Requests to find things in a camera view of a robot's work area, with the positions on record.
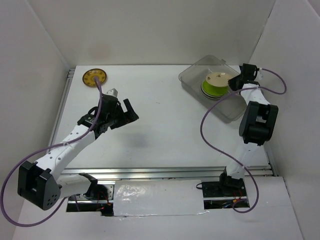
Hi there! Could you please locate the cream plate black brushstroke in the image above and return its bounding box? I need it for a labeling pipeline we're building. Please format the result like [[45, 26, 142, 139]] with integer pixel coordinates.
[[200, 85, 225, 100]]

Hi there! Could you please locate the yellow patterned plate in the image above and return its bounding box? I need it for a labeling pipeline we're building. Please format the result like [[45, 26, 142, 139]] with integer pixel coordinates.
[[82, 68, 108, 88]]

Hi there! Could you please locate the lime green plate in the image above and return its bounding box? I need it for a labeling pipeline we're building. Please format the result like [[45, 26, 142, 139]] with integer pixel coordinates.
[[201, 80, 229, 99]]

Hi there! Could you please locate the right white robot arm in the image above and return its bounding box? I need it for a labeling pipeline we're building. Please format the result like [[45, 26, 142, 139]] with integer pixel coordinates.
[[217, 63, 279, 196]]

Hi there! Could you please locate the aluminium front rail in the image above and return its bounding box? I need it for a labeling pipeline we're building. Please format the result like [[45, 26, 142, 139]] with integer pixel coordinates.
[[59, 166, 276, 181]]

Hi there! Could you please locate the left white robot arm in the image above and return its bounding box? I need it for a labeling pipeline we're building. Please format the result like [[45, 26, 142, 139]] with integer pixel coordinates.
[[17, 94, 139, 211]]

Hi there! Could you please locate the clear plastic bin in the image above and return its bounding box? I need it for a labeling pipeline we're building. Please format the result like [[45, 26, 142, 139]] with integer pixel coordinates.
[[178, 55, 247, 123]]

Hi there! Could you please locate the cream floral plate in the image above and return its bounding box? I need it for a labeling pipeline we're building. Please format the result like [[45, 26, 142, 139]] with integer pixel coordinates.
[[205, 72, 233, 87]]

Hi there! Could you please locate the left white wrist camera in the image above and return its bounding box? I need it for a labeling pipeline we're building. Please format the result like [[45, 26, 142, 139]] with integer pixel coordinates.
[[105, 88, 118, 98]]

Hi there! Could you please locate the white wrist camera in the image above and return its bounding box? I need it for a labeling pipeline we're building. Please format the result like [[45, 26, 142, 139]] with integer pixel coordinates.
[[105, 88, 118, 98], [255, 67, 263, 82]]

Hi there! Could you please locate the white foil cover panel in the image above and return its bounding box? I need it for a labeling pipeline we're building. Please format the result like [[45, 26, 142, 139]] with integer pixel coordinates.
[[113, 180, 205, 217]]

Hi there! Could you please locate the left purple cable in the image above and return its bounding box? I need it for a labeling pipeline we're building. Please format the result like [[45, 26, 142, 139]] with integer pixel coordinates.
[[0, 76, 104, 227]]

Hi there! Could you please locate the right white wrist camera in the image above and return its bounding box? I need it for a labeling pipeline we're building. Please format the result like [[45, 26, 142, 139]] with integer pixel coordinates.
[[255, 67, 263, 82]]

